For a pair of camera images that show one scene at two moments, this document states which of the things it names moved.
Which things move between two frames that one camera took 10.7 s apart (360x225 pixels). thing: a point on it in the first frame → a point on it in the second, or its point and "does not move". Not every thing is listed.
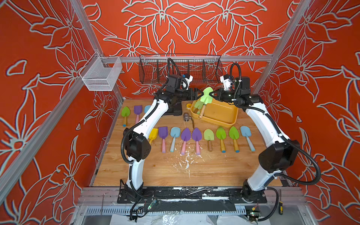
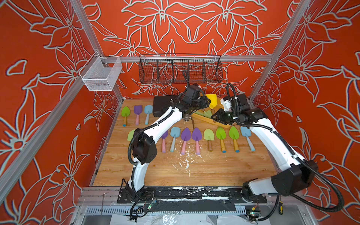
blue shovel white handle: [175, 132] does not move
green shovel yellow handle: [221, 134] does not move
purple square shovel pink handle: [163, 133] does not move
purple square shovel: [138, 110] does not move
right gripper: [223, 94] → [221, 116]
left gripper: [194, 94] → [205, 103]
